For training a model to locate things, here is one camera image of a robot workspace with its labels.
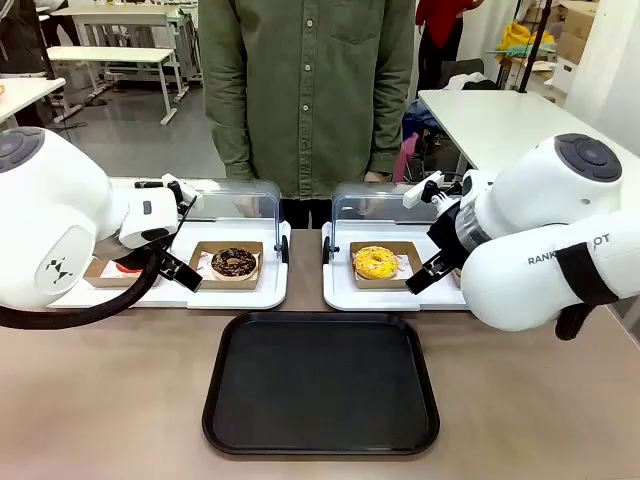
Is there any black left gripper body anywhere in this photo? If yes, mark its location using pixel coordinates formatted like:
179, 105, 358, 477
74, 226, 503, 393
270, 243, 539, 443
93, 227, 174, 272

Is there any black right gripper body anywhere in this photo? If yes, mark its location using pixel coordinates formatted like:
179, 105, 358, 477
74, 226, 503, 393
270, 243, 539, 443
426, 201, 475, 263

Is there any brown cardboard donut box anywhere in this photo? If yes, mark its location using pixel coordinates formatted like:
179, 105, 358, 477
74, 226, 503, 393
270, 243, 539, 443
188, 240, 265, 293
349, 240, 427, 292
82, 256, 162, 290

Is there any yellow sprinkled donut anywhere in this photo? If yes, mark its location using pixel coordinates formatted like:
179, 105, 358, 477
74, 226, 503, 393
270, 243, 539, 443
352, 244, 400, 282

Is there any chocolate sprinkled donut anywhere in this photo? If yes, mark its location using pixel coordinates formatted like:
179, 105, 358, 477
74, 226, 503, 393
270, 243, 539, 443
210, 246, 259, 282

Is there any black plastic tray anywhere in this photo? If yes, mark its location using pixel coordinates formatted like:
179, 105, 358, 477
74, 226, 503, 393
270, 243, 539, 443
201, 310, 442, 458

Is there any white display case clear lid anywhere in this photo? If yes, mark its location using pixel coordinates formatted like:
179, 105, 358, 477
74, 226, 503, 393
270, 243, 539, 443
321, 180, 472, 313
48, 179, 292, 311

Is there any pink bag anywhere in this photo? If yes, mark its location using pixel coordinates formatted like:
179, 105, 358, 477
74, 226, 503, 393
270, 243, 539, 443
391, 131, 422, 184

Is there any white table beside person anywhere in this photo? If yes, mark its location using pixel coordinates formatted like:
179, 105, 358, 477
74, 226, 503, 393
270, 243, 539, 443
416, 87, 574, 177

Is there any white cloth on chair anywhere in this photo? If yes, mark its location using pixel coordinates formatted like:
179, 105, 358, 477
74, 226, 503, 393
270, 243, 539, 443
446, 71, 498, 92

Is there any white side table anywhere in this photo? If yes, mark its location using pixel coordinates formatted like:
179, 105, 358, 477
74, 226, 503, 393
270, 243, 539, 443
0, 76, 68, 129

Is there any small white box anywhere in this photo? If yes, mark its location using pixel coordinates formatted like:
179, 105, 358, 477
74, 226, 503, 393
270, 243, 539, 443
550, 55, 582, 93

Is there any person in green shirt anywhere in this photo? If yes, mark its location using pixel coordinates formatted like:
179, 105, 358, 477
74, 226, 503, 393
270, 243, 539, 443
198, 0, 418, 230

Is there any white desk with legs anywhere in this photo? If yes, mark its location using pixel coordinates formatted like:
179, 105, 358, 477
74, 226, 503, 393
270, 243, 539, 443
46, 45, 179, 127

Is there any person in red top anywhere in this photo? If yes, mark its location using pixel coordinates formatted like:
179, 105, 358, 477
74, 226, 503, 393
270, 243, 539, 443
414, 0, 487, 97

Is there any yellow cloth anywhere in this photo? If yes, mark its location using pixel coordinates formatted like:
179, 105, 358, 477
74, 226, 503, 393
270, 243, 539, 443
495, 20, 557, 59

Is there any black stand pole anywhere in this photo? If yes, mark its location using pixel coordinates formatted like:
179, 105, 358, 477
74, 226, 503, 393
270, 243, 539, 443
516, 0, 555, 95

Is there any large cardboard box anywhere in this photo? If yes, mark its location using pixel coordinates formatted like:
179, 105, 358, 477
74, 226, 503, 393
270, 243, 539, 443
553, 0, 600, 65

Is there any person in dark clothes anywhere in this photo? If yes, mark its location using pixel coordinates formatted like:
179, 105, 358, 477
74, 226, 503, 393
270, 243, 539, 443
0, 0, 49, 77

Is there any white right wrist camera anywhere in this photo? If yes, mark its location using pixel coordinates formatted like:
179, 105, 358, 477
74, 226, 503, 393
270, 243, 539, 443
402, 170, 464, 211

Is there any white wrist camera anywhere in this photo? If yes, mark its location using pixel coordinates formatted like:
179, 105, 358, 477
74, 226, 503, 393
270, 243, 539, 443
133, 172, 202, 212
402, 170, 464, 211

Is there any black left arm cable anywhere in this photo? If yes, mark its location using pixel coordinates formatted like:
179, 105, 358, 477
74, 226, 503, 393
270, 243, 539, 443
0, 248, 166, 331

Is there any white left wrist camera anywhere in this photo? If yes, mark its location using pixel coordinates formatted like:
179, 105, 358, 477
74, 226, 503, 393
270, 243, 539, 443
133, 172, 202, 212

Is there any black strap on arm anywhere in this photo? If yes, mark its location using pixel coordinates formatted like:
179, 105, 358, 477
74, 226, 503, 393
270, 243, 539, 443
553, 238, 622, 342

